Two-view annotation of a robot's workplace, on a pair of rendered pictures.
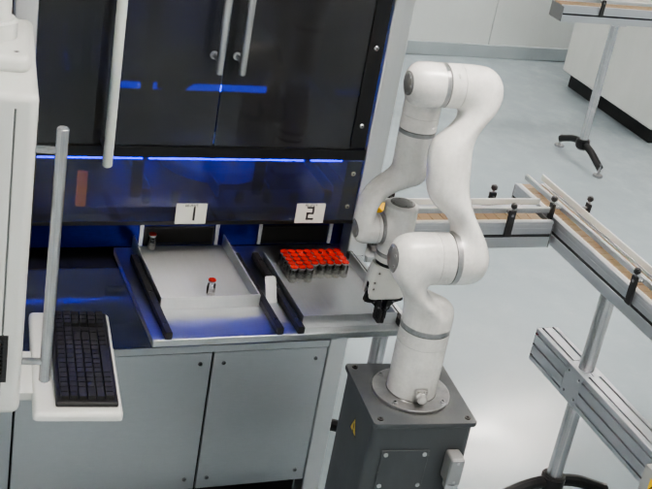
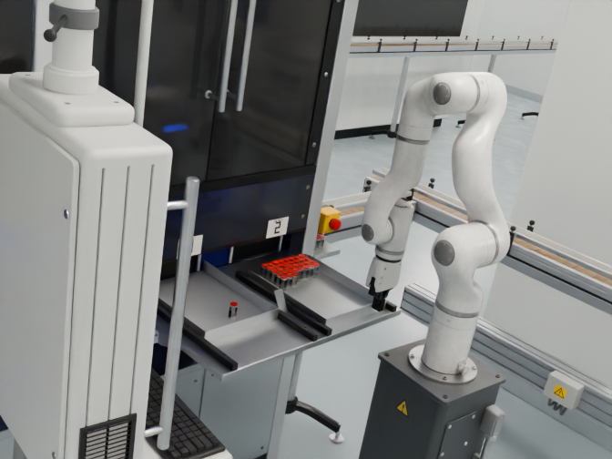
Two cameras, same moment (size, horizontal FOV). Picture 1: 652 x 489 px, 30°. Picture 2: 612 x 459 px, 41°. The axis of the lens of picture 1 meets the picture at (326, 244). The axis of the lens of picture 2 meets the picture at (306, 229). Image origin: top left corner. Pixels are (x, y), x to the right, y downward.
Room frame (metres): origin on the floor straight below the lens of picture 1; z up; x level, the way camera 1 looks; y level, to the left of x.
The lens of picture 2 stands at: (0.89, 0.90, 1.98)
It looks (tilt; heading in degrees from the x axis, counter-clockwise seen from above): 22 degrees down; 337
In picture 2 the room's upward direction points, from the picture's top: 10 degrees clockwise
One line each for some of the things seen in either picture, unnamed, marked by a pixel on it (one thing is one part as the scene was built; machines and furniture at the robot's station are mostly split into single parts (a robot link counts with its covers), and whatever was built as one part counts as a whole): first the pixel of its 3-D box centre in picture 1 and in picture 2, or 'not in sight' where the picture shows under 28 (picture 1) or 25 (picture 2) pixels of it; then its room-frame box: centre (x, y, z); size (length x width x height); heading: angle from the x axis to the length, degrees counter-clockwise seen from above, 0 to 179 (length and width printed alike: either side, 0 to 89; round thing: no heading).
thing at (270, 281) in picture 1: (277, 299); (292, 309); (2.75, 0.10, 0.91); 0.14 x 0.03 x 0.06; 24
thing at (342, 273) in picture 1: (317, 269); (297, 275); (2.96, 0.01, 0.90); 0.18 x 0.02 x 0.05; 114
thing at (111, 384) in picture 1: (81, 355); (156, 406); (2.46, 0.52, 0.82); 0.40 x 0.14 x 0.02; 18
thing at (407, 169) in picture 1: (392, 185); (393, 190); (2.73, -0.13, 1.28); 0.16 x 0.09 x 0.30; 111
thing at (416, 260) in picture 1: (422, 281); (460, 268); (2.49, -0.23, 1.16); 0.19 x 0.12 x 0.24; 111
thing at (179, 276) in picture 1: (194, 270); (204, 298); (2.84, 0.33, 0.90); 0.34 x 0.26 x 0.04; 25
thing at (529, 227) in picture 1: (448, 216); (347, 211); (3.45, -0.36, 0.92); 0.69 x 0.16 x 0.16; 115
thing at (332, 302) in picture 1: (327, 287); (316, 289); (2.88, -0.03, 0.90); 0.34 x 0.26 x 0.04; 24
